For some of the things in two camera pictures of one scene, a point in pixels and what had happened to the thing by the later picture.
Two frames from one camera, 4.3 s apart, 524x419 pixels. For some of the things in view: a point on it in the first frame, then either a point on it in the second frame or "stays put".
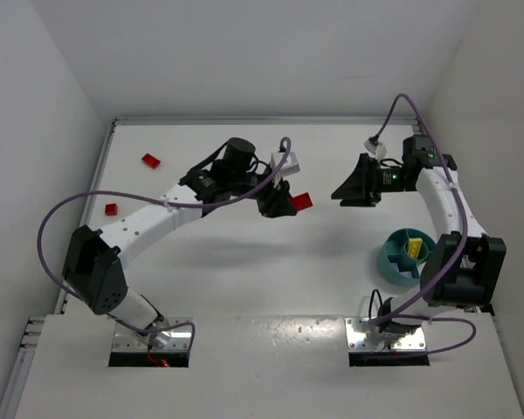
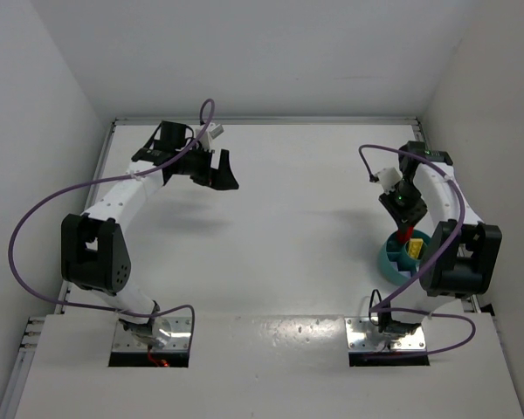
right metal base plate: [364, 334] stays put
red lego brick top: [302, 201] to [403, 238]
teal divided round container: [403, 254] stays put
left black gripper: [272, 202] to [214, 168]
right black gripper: [371, 179] to [403, 212]
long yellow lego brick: [414, 247] stays put
